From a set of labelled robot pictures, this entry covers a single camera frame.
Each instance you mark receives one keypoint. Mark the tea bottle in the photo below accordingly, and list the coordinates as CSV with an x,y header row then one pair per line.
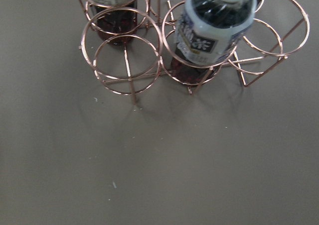
x,y
118,21
205,35

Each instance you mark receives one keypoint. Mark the copper wire bottle rack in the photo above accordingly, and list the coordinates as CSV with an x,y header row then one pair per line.
x,y
152,19

